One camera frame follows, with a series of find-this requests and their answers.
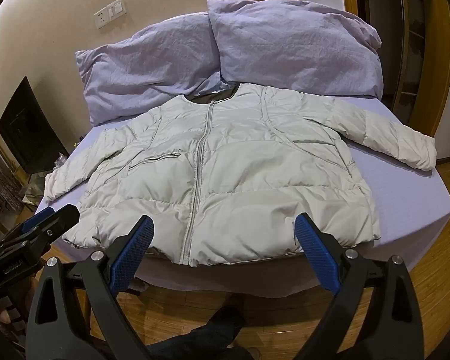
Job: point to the clear glassware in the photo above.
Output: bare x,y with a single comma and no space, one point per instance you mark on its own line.
60,159

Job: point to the glass nightstand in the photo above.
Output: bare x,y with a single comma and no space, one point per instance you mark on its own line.
32,191

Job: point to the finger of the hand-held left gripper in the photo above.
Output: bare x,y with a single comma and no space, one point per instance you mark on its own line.
37,219
65,219

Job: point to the person's left hand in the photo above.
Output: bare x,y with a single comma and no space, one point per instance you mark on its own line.
3,315

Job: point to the wooden wardrobe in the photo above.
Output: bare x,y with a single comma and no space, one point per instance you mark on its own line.
416,45

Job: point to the white wall socket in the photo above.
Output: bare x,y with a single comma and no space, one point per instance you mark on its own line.
101,18

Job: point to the white wall switch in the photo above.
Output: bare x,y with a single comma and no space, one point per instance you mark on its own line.
117,10

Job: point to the bed with lavender sheet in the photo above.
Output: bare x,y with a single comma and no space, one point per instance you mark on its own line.
405,202

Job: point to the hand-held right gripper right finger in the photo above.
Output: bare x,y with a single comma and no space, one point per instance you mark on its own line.
315,247

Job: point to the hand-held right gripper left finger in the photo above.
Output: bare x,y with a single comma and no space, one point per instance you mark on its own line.
135,247

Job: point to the person's leg in dark trousers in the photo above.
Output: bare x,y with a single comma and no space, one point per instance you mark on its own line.
210,333

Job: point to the black flat screen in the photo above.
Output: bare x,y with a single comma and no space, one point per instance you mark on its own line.
30,131

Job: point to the white puffer jacket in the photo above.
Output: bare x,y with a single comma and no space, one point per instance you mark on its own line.
228,165

